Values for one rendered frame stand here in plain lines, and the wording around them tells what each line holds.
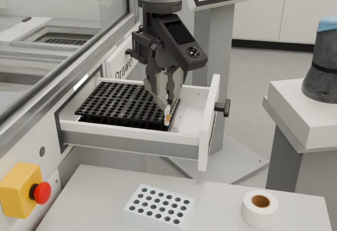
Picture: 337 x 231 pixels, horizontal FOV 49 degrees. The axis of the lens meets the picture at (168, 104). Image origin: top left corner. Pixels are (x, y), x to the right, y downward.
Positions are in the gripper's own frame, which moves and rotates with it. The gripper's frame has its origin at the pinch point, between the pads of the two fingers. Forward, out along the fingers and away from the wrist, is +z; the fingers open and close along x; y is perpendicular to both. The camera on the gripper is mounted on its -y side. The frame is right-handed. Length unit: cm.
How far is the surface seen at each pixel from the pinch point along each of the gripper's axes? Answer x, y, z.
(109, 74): -7.9, 39.3, 9.5
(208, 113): -10.0, -1.3, 5.0
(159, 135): 0.0, 3.2, 9.0
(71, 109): 9.5, 27.5, 10.3
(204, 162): -5.3, -5.8, 13.1
